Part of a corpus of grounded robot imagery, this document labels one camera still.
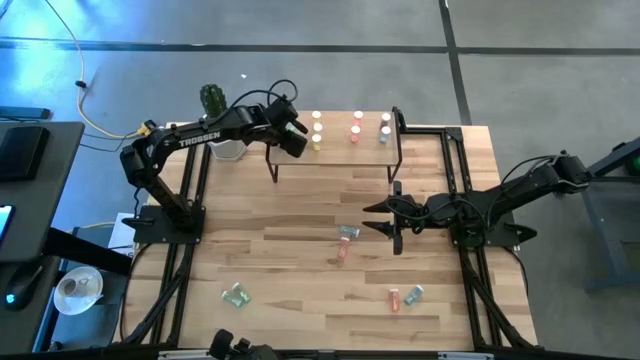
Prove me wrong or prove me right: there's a green cactus plant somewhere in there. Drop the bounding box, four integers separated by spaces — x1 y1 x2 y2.
199 83 229 119

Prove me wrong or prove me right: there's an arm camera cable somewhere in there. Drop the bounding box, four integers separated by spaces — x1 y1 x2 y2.
499 154 557 201
219 78 300 121

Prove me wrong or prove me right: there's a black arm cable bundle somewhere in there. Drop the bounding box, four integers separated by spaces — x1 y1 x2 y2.
457 247 534 351
119 242 197 347

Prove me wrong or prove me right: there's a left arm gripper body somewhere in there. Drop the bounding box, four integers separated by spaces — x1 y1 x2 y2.
264 95 302 136

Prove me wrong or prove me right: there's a yellow floor cable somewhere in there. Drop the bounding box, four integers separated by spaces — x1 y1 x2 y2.
43 0 151 140

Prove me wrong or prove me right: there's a silver edge bracket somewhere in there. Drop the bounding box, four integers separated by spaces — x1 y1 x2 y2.
437 351 495 360
158 349 216 360

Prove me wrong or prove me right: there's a smartphone with lit screen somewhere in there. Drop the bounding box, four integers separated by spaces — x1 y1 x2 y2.
0 204 15 246

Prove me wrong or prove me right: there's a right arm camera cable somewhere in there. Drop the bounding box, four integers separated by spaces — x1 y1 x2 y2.
499 154 557 201

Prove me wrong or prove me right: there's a black side desk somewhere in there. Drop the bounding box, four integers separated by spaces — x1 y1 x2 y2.
0 227 134 354

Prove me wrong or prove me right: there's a white paper sheet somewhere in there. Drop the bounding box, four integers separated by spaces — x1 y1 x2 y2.
107 212 136 251

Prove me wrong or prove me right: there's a black computer mouse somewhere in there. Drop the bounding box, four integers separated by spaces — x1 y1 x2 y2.
3 262 44 311

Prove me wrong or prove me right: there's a green translucent medicine bottle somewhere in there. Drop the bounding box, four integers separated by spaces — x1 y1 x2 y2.
230 282 251 305
222 289 244 310

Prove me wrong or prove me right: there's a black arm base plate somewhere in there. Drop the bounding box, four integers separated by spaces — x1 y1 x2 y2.
448 219 539 250
122 205 206 246

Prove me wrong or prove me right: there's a black rectangular pad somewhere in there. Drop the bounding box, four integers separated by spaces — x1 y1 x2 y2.
0 125 51 182

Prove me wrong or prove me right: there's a black flat bar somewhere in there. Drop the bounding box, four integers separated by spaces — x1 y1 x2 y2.
0 105 53 121

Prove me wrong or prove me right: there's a dark grey desk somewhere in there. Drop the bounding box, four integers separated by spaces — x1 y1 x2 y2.
0 121 86 264

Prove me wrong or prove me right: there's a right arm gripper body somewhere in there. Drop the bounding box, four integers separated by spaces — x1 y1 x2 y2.
392 179 445 256

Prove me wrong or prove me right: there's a wooden shelf black metal frame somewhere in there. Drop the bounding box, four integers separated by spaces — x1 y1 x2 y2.
266 103 406 185

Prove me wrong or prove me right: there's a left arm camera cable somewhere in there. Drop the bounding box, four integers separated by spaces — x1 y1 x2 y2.
219 78 300 121

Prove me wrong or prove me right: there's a blue-grey metal cart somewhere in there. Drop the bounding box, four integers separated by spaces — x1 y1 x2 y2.
557 134 640 294

